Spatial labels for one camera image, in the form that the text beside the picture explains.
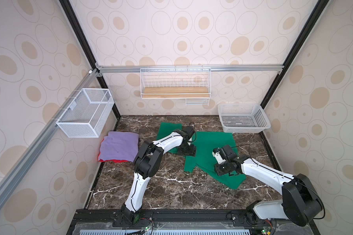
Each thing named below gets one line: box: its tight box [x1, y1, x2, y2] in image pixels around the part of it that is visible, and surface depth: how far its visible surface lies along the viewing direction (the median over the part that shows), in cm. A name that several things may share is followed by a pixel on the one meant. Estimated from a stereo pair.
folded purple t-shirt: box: [99, 131, 139, 163], surface depth 99 cm
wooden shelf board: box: [142, 86, 210, 98], surface depth 102 cm
